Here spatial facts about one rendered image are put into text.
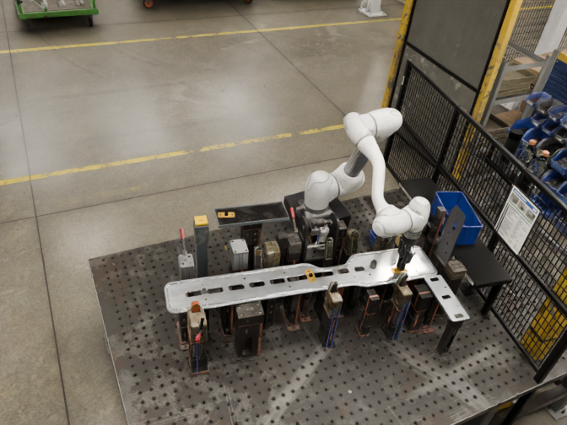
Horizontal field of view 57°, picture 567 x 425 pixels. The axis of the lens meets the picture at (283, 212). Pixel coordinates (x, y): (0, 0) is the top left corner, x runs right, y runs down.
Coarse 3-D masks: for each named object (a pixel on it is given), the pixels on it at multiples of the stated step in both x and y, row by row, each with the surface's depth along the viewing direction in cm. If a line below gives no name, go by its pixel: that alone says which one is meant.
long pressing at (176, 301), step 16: (352, 256) 273; (368, 256) 275; (384, 256) 276; (416, 256) 278; (240, 272) 257; (256, 272) 259; (272, 272) 260; (288, 272) 261; (304, 272) 262; (320, 272) 263; (336, 272) 264; (352, 272) 265; (368, 272) 266; (384, 272) 267; (400, 272) 268; (416, 272) 269; (432, 272) 270; (176, 288) 246; (192, 288) 247; (208, 288) 248; (224, 288) 249; (256, 288) 251; (272, 288) 252; (288, 288) 252; (304, 288) 253; (320, 288) 255; (176, 304) 239; (208, 304) 241; (224, 304) 242
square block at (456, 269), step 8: (448, 264) 267; (456, 264) 267; (448, 272) 268; (456, 272) 264; (464, 272) 266; (448, 280) 269; (456, 280) 268; (456, 288) 274; (448, 296) 276; (440, 312) 284
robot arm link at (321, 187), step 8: (312, 176) 313; (320, 176) 313; (328, 176) 314; (312, 184) 312; (320, 184) 310; (328, 184) 312; (336, 184) 317; (312, 192) 314; (320, 192) 312; (328, 192) 315; (336, 192) 319; (312, 200) 317; (320, 200) 316; (328, 200) 320; (312, 208) 322; (320, 208) 322
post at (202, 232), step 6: (198, 228) 260; (204, 228) 261; (198, 234) 263; (204, 234) 264; (198, 240) 266; (204, 240) 267; (198, 246) 269; (204, 246) 270; (198, 252) 272; (204, 252) 273; (198, 258) 274; (204, 258) 275; (198, 264) 277; (204, 264) 278; (198, 270) 280; (204, 270) 281; (198, 276) 283; (204, 276) 284
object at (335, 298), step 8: (328, 296) 248; (336, 296) 246; (328, 304) 250; (336, 304) 244; (328, 312) 250; (336, 312) 248; (328, 320) 253; (336, 320) 254; (320, 328) 265; (328, 328) 257; (320, 336) 267; (328, 336) 259; (328, 344) 264
